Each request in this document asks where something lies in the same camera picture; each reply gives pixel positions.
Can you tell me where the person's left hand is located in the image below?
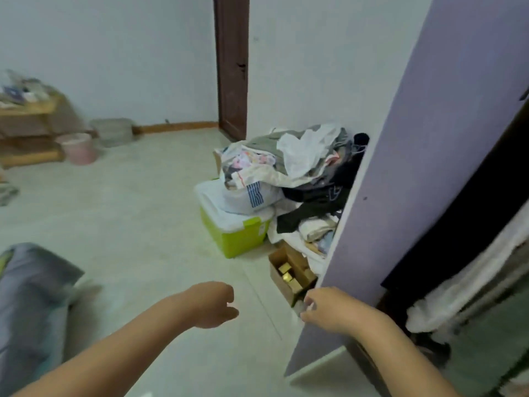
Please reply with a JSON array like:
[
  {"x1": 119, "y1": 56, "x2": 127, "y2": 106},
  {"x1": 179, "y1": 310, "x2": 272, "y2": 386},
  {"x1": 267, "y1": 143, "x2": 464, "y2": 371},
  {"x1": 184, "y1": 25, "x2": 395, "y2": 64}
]
[{"x1": 181, "y1": 281, "x2": 240, "y2": 329}]

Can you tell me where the person's right hand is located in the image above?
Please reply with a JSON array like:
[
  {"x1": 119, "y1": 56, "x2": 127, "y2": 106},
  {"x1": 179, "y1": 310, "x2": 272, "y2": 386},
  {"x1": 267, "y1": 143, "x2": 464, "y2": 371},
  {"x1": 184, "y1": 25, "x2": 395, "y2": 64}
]
[{"x1": 300, "y1": 287, "x2": 374, "y2": 335}]

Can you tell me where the pile of black printed clothes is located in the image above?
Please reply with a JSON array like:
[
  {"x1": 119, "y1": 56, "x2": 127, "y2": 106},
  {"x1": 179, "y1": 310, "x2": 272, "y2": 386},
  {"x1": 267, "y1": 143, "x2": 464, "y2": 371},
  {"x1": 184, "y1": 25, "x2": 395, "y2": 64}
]
[{"x1": 244, "y1": 124, "x2": 371, "y2": 244}]

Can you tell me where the cream padded jacket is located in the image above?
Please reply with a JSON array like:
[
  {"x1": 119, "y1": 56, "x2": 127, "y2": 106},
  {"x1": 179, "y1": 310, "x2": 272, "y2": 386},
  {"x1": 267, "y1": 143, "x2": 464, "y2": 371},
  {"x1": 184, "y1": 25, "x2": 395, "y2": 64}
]
[{"x1": 406, "y1": 210, "x2": 529, "y2": 334}]

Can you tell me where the black leather jacket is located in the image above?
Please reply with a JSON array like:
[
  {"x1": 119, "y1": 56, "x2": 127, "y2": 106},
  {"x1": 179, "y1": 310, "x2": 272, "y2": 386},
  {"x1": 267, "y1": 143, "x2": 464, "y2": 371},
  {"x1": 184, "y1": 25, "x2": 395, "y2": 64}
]
[{"x1": 380, "y1": 111, "x2": 529, "y2": 292}]

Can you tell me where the lilac wardrobe door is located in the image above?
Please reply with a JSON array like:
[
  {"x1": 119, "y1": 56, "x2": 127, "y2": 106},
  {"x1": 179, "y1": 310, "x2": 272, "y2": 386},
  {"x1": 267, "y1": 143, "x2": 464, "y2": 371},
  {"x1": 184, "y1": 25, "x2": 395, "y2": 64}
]
[{"x1": 284, "y1": 0, "x2": 529, "y2": 397}]

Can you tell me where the person's left forearm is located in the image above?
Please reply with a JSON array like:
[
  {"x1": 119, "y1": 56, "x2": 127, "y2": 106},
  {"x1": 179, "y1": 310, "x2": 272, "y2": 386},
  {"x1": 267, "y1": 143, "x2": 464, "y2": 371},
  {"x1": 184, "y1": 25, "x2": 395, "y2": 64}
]
[{"x1": 12, "y1": 293, "x2": 195, "y2": 397}]

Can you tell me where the person's right forearm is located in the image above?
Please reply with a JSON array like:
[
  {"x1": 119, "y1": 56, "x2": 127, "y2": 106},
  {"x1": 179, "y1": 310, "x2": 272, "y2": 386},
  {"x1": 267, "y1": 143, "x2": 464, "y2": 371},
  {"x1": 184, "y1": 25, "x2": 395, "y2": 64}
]
[{"x1": 355, "y1": 314, "x2": 460, "y2": 397}]

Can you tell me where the open cardboard box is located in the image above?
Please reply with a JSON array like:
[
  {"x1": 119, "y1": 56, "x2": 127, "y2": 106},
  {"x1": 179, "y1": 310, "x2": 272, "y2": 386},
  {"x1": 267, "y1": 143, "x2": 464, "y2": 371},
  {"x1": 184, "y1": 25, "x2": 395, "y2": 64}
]
[{"x1": 268, "y1": 243, "x2": 318, "y2": 307}]

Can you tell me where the green bin white bag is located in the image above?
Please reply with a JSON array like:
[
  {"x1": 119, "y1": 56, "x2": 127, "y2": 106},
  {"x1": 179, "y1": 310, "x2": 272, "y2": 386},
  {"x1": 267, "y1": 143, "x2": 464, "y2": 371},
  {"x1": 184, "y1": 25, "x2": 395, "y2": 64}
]
[{"x1": 194, "y1": 179, "x2": 276, "y2": 260}]

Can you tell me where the white cloth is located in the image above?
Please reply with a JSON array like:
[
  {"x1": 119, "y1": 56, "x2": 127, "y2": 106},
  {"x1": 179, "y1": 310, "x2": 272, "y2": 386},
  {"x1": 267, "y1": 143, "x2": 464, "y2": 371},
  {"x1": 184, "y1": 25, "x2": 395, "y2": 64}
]
[{"x1": 267, "y1": 214, "x2": 339, "y2": 276}]

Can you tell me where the grey bed sheet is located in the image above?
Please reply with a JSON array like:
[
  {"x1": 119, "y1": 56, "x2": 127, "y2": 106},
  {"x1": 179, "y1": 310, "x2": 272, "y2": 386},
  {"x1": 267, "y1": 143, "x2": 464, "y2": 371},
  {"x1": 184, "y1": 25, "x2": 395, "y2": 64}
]
[{"x1": 0, "y1": 243, "x2": 85, "y2": 397}]

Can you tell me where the grey plastic tray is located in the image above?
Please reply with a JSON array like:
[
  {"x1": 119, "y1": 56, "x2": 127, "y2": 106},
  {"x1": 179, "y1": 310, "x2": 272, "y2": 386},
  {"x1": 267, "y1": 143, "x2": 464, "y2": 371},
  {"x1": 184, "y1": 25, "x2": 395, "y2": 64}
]
[{"x1": 90, "y1": 118, "x2": 135, "y2": 147}]

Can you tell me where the pink plastic bucket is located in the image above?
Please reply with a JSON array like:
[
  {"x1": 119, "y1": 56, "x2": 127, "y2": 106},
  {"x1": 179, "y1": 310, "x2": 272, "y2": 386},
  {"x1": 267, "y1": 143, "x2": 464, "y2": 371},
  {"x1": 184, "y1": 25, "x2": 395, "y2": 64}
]
[{"x1": 56, "y1": 132, "x2": 98, "y2": 166}]

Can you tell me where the dark brown door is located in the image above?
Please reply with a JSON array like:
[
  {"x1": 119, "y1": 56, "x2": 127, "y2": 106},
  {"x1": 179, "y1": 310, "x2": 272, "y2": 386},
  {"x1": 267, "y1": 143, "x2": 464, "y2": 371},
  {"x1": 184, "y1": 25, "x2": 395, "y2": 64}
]
[{"x1": 213, "y1": 0, "x2": 251, "y2": 142}]

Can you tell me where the wooden folding table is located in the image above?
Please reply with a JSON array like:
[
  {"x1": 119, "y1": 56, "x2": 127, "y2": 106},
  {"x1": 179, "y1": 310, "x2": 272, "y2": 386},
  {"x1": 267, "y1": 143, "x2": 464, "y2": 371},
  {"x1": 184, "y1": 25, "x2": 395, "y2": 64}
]
[{"x1": 0, "y1": 93, "x2": 69, "y2": 168}]

